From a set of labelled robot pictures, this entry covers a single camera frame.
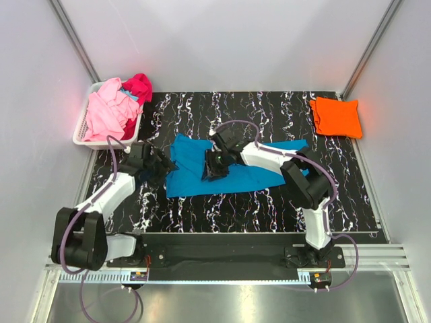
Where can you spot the white plastic laundry basket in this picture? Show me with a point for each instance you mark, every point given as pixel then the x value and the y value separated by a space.
pixel 81 126

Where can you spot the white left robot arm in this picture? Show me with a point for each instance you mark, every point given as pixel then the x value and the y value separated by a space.
pixel 80 241

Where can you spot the aluminium frame rail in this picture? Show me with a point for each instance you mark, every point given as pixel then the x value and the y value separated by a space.
pixel 340 256

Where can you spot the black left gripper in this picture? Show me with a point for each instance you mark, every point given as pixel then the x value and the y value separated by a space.
pixel 166 166

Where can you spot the folded orange t shirt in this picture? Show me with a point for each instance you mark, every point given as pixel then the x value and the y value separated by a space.
pixel 336 118

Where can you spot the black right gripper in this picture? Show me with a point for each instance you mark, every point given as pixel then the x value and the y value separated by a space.
pixel 211 171

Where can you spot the light pink t shirt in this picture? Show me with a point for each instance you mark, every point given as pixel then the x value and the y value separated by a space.
pixel 108 112

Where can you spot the blue t shirt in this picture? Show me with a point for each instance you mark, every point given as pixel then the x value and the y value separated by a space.
pixel 189 156

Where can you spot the magenta t shirt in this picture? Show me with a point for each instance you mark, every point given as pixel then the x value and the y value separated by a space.
pixel 140 87

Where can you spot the light blue garment in basket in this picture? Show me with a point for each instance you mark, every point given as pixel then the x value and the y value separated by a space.
pixel 129 94

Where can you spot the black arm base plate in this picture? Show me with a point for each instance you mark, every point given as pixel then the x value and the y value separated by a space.
pixel 222 273

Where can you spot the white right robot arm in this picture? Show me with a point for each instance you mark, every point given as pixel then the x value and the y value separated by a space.
pixel 309 185

